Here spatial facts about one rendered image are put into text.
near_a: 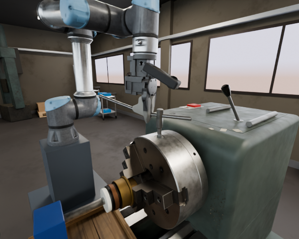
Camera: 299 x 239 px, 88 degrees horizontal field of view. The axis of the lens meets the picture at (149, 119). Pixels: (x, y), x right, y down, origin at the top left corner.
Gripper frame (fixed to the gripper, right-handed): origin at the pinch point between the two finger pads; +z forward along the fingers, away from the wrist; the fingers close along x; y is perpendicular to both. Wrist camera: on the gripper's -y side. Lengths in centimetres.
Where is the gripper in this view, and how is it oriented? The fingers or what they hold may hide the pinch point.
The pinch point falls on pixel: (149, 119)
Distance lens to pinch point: 52.2
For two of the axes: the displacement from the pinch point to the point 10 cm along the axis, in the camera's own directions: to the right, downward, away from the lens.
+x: -3.7, 2.7, -8.9
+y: -9.3, -1.4, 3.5
